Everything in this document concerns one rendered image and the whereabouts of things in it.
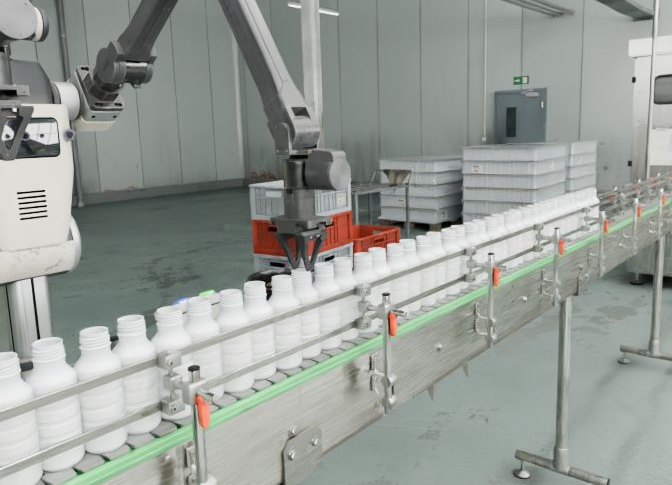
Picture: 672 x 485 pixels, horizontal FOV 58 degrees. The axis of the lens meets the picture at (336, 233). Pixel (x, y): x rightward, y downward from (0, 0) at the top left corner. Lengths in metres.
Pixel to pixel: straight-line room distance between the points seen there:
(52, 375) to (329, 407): 0.53
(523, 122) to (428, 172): 3.93
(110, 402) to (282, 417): 0.32
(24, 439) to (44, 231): 0.69
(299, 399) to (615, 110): 10.69
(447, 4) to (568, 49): 2.67
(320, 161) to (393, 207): 7.82
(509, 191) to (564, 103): 4.22
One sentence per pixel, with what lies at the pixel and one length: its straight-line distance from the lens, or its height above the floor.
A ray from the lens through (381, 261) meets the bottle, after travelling 1.29.
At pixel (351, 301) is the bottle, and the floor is 1.08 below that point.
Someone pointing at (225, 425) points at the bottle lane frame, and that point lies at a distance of 0.99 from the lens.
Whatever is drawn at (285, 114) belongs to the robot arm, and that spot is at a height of 1.45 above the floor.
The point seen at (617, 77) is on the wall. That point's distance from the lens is 11.55.
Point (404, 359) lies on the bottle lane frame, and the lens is 1.35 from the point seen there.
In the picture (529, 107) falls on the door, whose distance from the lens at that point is 11.97.
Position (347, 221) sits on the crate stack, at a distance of 4.07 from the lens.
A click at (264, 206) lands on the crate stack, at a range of 3.78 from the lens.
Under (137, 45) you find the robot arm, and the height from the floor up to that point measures 1.62.
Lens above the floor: 1.42
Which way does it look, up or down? 10 degrees down
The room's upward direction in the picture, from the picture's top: 2 degrees counter-clockwise
